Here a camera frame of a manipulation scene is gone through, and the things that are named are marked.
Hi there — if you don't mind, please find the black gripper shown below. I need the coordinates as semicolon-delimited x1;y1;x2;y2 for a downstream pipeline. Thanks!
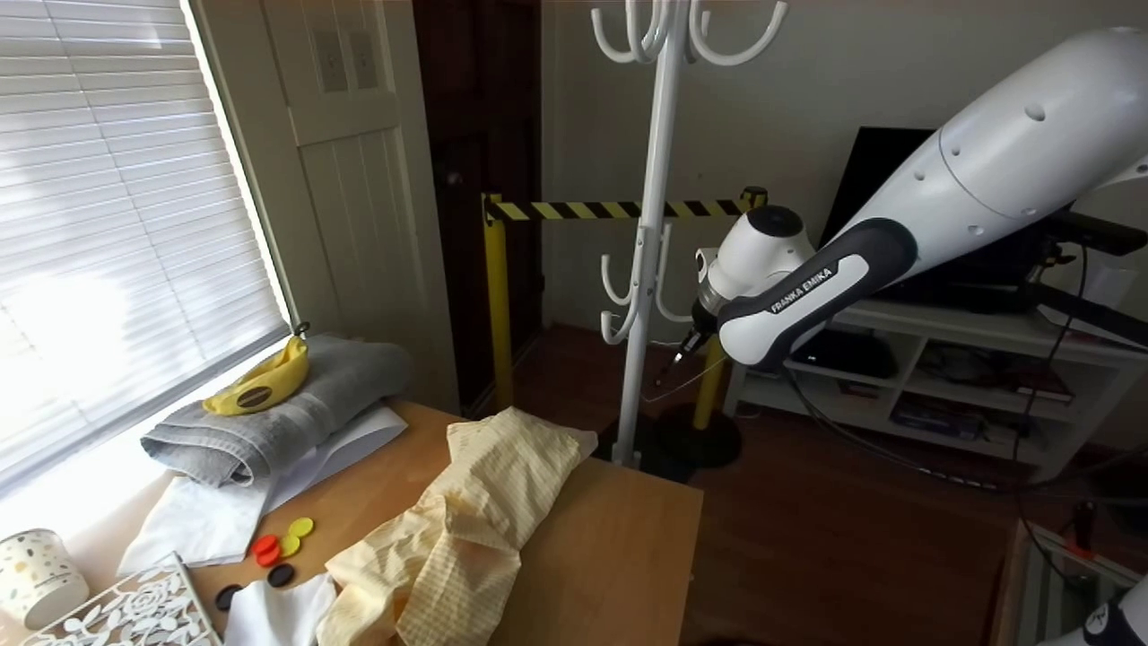
669;290;724;364

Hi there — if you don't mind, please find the white wire hanger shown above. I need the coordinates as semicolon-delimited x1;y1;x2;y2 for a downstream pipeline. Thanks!
642;348;721;397

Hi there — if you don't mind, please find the white coat stand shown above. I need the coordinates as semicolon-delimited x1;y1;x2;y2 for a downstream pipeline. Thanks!
584;0;791;468

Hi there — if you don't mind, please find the black media box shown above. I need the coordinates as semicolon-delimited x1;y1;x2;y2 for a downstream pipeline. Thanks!
790;322;902;381

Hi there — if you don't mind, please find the yellow black striped tape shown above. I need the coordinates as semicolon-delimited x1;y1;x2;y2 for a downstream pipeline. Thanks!
480;188;752;230

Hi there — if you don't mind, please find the light wood table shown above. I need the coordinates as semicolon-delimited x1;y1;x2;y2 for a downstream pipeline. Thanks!
114;397;705;646

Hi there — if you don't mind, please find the black flat screen television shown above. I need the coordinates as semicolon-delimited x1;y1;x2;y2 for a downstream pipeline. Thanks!
818;120;1148;308

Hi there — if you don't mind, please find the pale yellow cloth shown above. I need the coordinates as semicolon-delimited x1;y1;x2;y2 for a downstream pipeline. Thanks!
310;403;602;646

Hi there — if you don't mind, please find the white television shelf unit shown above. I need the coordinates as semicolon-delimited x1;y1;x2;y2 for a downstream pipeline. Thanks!
724;295;1148;486

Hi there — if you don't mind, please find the stack of flat media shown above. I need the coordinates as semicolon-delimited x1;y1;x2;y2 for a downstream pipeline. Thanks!
887;391;1034;441
918;336;1076;405

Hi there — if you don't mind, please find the dark wood door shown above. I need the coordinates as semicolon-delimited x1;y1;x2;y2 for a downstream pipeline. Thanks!
410;0;550;416

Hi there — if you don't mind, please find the white panelled closet door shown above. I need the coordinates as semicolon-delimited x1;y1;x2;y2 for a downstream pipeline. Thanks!
193;0;466;412

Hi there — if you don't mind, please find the yellow banana toy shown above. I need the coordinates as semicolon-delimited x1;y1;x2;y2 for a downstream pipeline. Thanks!
197;328;314;419

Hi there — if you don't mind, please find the red bottle cap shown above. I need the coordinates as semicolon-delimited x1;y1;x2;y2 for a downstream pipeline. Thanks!
244;531;289;575

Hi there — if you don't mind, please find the small white cloth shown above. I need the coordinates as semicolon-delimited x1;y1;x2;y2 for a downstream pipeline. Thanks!
221;571;340;646

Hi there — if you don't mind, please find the white rounded device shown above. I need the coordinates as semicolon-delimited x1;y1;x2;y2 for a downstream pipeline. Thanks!
1036;577;1148;646

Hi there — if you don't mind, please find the white window blind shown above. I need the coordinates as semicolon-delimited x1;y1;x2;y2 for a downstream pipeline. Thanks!
0;0;299;484

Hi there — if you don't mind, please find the white lattice tray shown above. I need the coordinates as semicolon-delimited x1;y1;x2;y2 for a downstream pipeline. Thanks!
21;550;227;646

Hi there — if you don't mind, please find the white dotted cup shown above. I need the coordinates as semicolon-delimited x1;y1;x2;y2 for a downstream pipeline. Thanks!
0;522;93;633

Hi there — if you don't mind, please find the yellow barrier post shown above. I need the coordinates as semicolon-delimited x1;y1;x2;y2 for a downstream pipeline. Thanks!
477;188;519;412
690;182;770;434

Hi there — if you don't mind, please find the black round post base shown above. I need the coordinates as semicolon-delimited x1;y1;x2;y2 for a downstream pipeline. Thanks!
596;397;746;486

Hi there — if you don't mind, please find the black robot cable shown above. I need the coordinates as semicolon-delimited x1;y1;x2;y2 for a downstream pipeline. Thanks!
778;358;999;496

